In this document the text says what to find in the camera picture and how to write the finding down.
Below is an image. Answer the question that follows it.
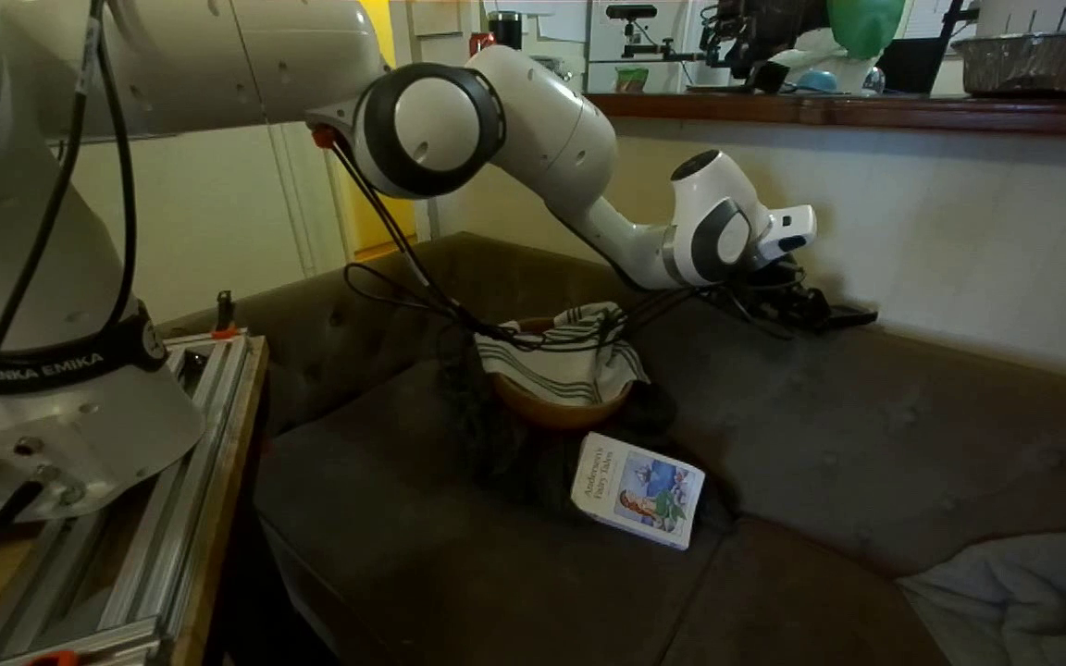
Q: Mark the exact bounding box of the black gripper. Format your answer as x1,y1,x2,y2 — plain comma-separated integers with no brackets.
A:
732,256,853,331

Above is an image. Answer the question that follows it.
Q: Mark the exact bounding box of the grey tufted sofa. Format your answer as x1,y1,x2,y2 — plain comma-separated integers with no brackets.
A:
159,228,1066,666

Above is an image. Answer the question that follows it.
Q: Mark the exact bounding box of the wooden bar counter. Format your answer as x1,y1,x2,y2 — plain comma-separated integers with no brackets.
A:
584,87,1066,141

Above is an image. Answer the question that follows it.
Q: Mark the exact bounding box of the white paperback book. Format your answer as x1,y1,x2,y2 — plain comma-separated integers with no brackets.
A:
567,430,711,553

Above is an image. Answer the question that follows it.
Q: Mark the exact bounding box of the white green striped towel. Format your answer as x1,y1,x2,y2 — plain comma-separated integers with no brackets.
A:
470,298,656,410

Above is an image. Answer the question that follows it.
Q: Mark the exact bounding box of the wooden bowl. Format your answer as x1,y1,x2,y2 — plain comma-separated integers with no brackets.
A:
484,365,637,434

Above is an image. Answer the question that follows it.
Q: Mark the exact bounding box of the green round object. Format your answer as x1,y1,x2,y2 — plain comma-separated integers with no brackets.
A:
825,0,910,61

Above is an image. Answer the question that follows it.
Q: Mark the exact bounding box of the black cloth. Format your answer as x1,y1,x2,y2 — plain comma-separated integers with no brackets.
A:
435,352,736,536

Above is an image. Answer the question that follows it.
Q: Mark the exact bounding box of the grey crumpled blanket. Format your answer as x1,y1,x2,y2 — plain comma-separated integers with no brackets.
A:
898,526,1066,666

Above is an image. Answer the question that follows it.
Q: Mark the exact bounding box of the black toggle clamp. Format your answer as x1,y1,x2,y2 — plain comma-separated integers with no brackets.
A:
206,284,243,352

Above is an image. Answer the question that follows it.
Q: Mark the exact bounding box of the aluminium frame robot table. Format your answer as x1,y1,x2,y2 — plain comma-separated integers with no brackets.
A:
0,326,275,666

